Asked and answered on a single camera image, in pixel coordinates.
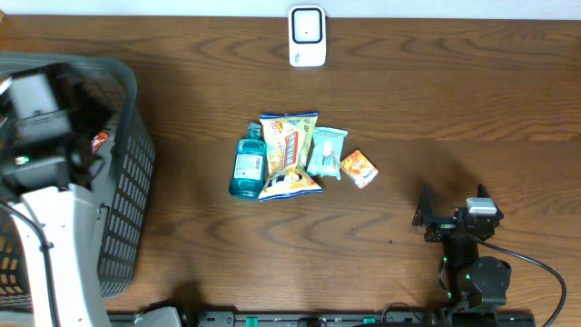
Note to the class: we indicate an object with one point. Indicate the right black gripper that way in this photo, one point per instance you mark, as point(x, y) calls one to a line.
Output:
point(425, 213)

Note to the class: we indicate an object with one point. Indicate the small orange snack box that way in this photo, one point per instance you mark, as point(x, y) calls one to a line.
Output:
point(359, 169)

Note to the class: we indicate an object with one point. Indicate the pale green wet wipes pack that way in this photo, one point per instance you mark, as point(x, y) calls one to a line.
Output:
point(326, 153)

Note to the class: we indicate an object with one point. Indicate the yellow chips bag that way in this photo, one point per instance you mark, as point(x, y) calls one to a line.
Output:
point(288, 138)

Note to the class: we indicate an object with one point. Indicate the teal mouthwash bottle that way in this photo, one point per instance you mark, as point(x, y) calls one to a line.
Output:
point(250, 163)

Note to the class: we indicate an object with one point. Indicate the red orange snack stick packet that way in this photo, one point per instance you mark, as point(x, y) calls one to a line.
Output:
point(99, 140)

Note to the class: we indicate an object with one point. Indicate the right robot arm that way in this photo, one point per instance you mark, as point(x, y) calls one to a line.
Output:
point(477, 285)

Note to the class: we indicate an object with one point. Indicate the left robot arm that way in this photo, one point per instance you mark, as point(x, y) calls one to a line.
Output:
point(76, 172)

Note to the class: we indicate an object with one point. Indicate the white barcode scanner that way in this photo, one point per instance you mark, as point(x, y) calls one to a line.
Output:
point(307, 36)

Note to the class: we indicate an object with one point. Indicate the grey plastic shopping basket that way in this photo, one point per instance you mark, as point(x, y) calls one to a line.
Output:
point(125, 182)

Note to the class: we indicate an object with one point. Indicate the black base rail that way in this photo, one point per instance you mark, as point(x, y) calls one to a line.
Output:
point(391, 318)

